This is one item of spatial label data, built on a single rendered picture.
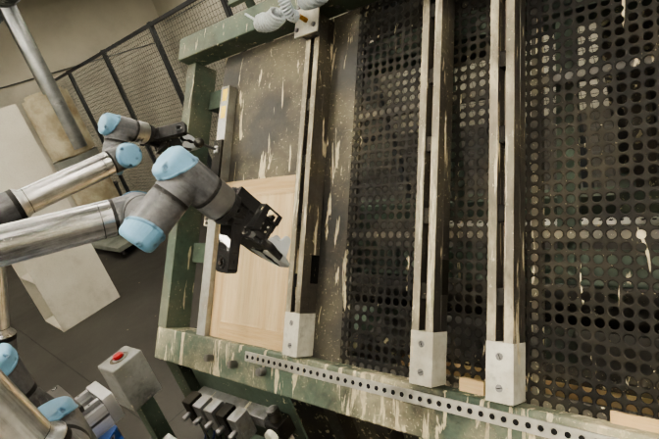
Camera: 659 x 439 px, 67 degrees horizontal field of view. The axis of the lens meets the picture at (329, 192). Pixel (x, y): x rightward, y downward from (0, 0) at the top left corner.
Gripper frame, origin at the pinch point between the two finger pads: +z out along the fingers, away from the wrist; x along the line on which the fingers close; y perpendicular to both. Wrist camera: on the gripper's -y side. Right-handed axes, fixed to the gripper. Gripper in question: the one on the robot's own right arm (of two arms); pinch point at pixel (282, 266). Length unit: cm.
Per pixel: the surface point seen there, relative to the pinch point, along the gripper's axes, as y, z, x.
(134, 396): -42, 36, 90
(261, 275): 9, 32, 51
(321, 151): 47, 14, 29
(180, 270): 5, 30, 100
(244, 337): -10, 41, 55
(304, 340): -5.3, 38.7, 25.2
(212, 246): 14, 24, 77
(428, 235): 25.8, 26.5, -12.8
